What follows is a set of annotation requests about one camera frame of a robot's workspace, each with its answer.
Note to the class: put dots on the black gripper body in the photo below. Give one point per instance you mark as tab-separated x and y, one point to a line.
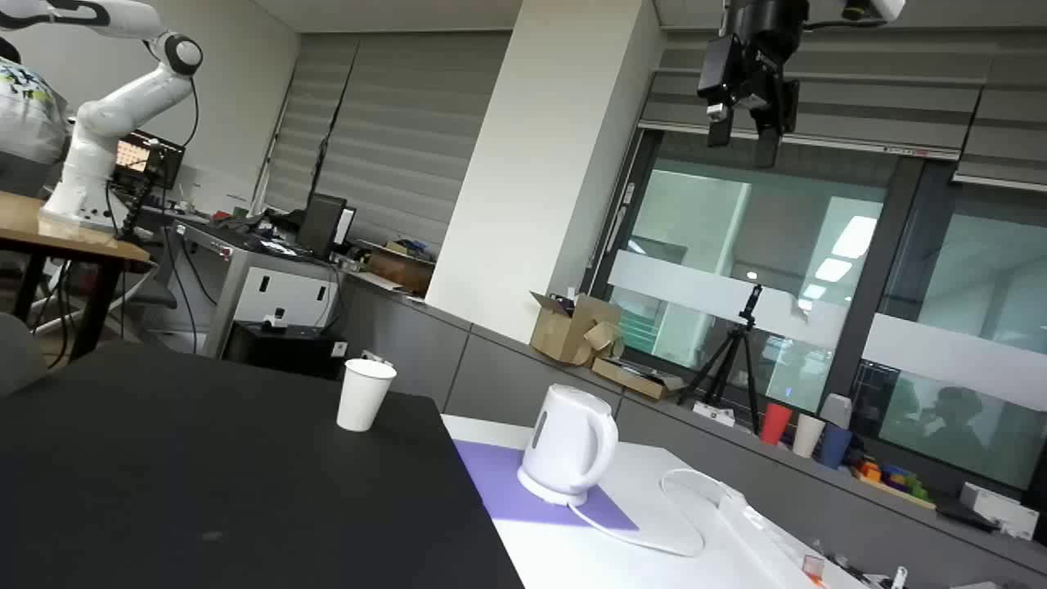
764	38

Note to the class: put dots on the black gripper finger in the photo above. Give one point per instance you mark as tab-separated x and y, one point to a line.
770	136
716	121

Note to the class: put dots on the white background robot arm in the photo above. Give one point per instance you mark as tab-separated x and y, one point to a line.
109	110

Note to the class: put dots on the white power strip adapter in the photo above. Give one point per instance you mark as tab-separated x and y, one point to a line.
775	544

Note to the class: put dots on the open cardboard box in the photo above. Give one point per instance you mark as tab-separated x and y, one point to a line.
572	329

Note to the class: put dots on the flat cardboard piece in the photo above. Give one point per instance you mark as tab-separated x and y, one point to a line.
629	376

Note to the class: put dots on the red cup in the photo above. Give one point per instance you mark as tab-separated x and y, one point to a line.
773	424

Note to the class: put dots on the white plastic cup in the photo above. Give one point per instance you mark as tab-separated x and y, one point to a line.
805	435

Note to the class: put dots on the blue cup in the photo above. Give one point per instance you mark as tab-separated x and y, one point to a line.
835	446

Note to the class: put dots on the white electric kettle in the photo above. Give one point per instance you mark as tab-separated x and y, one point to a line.
570	444

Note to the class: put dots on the black monitor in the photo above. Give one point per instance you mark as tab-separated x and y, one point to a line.
320	223

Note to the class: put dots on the purple mat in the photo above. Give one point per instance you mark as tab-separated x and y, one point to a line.
495	485

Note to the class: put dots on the white paper cup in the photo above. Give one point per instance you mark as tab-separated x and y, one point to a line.
363	393

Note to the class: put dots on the grey metal cabinet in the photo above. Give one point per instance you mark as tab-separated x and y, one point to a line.
271	289

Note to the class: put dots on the wooden table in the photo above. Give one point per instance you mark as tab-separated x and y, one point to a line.
66	235

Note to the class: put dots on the patterned grey bag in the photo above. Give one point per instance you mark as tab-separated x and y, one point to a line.
28	116

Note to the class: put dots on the black camera tripod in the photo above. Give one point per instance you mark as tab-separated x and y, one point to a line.
735	362

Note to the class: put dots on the grey partition wall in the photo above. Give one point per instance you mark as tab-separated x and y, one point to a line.
608	398

